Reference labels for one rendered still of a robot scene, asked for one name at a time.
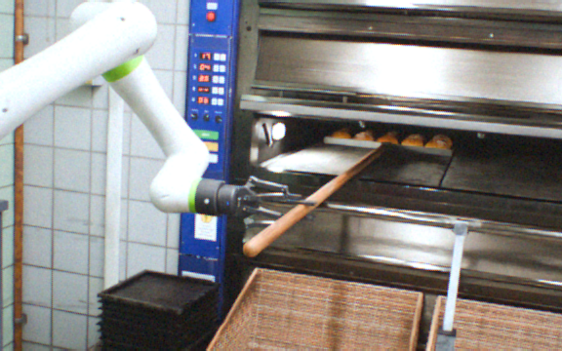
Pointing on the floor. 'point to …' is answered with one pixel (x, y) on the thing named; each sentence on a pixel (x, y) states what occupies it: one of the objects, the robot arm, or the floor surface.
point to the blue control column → (223, 138)
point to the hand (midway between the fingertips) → (301, 209)
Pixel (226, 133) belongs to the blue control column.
